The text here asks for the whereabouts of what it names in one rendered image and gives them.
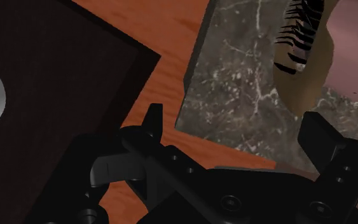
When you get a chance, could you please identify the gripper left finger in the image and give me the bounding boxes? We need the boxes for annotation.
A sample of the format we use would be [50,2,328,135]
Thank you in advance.
[26,103,212,224]

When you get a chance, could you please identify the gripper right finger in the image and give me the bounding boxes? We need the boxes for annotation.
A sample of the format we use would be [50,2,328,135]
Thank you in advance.
[297,111,358,224]

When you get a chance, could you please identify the tan black-striped object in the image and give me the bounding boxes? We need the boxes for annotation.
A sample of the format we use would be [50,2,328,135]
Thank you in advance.
[272,0,341,118]

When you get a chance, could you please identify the pink rounded object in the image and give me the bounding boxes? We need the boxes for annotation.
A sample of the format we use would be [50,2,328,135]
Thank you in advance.
[322,0,358,104]

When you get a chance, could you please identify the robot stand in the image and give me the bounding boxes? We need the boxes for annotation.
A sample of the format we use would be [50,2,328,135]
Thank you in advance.
[0,0,162,224]

